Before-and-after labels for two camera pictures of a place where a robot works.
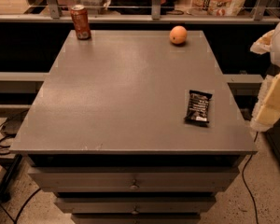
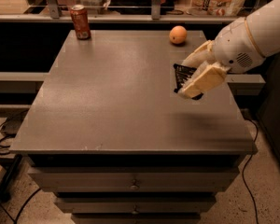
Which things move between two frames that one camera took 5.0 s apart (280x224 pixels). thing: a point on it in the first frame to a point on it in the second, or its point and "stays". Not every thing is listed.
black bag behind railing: x=138 y=1 stays
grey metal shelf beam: x=17 y=82 stays
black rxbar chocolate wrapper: x=197 y=111 to x=182 y=74
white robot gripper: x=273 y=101 to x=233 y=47
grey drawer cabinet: x=105 y=130 stays
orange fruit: x=178 y=35 stays
